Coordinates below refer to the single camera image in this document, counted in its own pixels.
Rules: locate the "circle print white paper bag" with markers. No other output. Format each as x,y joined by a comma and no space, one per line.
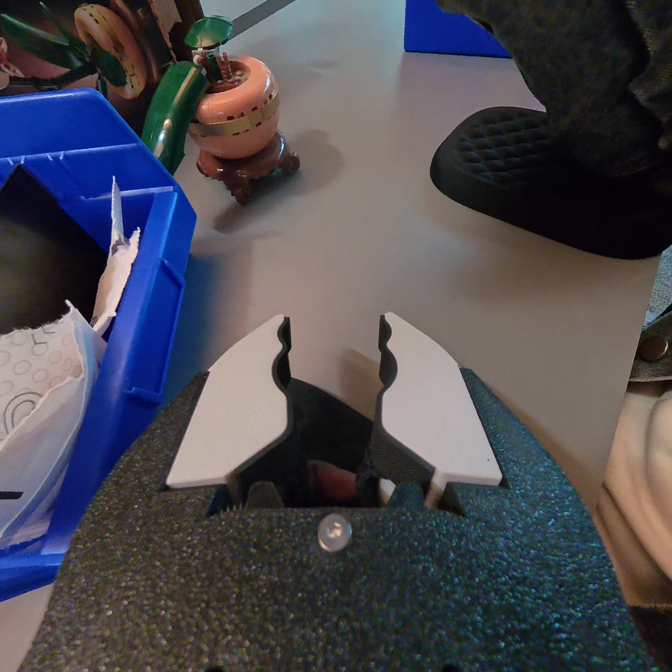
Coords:
36,409

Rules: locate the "lego flower pot model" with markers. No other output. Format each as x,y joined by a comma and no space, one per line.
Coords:
236,120

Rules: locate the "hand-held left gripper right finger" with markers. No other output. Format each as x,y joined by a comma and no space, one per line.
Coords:
435,420

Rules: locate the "person's grey denim jacket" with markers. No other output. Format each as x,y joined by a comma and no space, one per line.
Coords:
653,346

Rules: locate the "rounded green lego leaf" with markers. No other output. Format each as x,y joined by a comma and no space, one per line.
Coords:
209,31

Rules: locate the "orchid print lego box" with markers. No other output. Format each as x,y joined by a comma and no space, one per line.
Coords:
78,42

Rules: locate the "person's left hand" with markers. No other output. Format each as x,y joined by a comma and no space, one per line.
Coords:
330,480

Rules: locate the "plain white paper bag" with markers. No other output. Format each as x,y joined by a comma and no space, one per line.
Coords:
118,262

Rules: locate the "person's right forearm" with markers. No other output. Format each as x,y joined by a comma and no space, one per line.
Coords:
577,68

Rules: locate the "person's beige trousers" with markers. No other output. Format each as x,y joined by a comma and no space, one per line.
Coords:
640,472

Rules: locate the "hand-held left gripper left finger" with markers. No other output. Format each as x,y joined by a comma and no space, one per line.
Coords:
231,414

